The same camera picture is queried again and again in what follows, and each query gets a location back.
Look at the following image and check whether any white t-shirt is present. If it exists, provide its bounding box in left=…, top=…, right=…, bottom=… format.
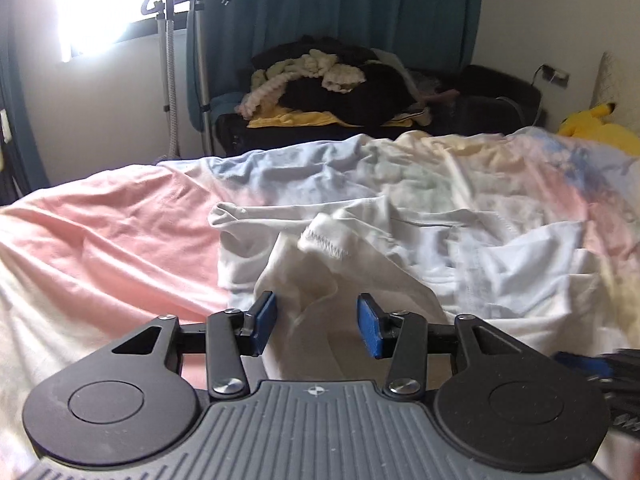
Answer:
left=207, top=199, right=615, bottom=397

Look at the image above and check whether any blue curtain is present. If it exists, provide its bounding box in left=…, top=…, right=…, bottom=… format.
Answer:
left=185, top=0, right=487, bottom=147
left=0, top=30, right=50, bottom=207

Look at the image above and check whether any garment steamer stand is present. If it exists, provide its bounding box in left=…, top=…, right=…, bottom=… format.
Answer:
left=139, top=0, right=237, bottom=160

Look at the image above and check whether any wall power outlet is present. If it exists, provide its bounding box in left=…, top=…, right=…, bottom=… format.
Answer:
left=542, top=63, right=571, bottom=89

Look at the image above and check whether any beige quilted headboard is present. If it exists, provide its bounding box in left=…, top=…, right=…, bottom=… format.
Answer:
left=596, top=51, right=617, bottom=107

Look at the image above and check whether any pink grey garment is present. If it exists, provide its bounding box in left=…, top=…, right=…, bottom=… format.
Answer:
left=412, top=74, right=460, bottom=107

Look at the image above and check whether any white charging cable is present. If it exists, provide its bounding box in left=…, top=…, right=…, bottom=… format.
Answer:
left=531, top=65, right=548, bottom=128

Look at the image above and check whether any bright window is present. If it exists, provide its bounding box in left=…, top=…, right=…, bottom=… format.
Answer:
left=52, top=0, right=197, bottom=64

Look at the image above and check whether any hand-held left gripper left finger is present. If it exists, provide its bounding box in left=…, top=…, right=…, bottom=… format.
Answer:
left=111, top=291, right=278, bottom=402

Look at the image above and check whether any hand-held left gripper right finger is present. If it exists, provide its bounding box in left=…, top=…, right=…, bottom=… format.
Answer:
left=356, top=292, right=523, bottom=402

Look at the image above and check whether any pastel pink blue bedsheet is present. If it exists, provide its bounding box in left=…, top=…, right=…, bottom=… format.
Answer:
left=0, top=127, right=640, bottom=480

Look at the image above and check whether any cream chunky knit blanket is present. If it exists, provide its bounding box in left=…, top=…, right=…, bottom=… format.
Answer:
left=236, top=48, right=367, bottom=117

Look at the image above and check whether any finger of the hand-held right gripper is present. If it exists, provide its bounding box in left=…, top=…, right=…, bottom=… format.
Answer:
left=554, top=350, right=640, bottom=397

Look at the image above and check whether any black sofa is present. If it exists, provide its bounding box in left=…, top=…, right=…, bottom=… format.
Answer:
left=215, top=64, right=547, bottom=159

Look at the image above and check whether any yellow plush toy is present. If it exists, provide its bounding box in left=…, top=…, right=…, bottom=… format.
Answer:
left=556, top=101, right=640, bottom=154

